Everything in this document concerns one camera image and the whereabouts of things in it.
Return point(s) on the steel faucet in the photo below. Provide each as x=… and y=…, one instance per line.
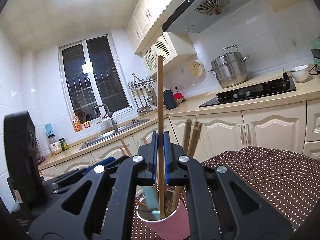
x=108, y=114

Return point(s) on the window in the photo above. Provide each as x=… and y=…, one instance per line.
x=93, y=82

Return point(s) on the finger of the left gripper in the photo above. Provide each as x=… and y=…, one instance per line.
x=100, y=163

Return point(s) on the range hood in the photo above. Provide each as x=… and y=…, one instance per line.
x=194, y=16

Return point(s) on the steel sink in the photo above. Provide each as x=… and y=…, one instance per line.
x=108, y=135

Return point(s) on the orange detergent bottle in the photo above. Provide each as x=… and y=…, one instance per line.
x=76, y=122

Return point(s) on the black electric kettle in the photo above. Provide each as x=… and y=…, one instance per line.
x=169, y=100

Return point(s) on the glass jar white label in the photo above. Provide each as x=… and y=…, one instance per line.
x=54, y=145

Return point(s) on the upper cream cabinets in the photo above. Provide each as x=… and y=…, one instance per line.
x=239, y=27

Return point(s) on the steel steamer pot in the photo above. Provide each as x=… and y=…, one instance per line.
x=230, y=68

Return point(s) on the green electric cooker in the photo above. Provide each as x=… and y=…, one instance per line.
x=316, y=52

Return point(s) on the round cream wall plate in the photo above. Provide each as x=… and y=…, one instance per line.
x=195, y=69

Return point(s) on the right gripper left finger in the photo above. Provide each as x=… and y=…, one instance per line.
x=101, y=204

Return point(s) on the wooden chopstick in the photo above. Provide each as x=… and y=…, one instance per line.
x=141, y=203
x=195, y=138
x=160, y=137
x=175, y=198
x=126, y=148
x=186, y=137

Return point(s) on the hanging utensil rack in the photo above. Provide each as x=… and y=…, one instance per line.
x=144, y=94

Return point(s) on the cream cabinets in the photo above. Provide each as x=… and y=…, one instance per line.
x=239, y=27
x=291, y=127

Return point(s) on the white bowl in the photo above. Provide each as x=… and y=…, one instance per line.
x=300, y=74

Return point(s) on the pink utensil holder cup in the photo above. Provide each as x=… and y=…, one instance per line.
x=175, y=226

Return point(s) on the lower cream cabinets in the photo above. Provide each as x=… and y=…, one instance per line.
x=291, y=127

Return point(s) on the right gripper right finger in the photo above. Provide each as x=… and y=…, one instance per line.
x=219, y=204

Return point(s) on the brown polka dot tablecloth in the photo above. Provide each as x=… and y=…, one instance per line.
x=288, y=181

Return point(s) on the black gas stove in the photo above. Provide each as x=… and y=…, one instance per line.
x=281, y=85

